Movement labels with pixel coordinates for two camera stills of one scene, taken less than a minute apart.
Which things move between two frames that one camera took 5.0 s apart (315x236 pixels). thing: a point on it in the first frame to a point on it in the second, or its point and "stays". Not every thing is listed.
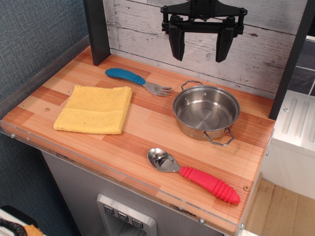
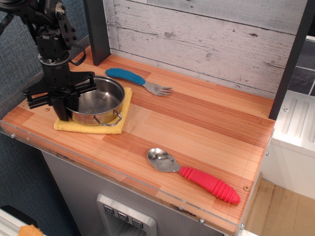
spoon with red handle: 161,160 stays
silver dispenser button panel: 116,218 stays
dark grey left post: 98,35 stays
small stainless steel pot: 205,112 to 101,106
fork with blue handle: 155,88 stays
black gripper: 203,16 to 57,79
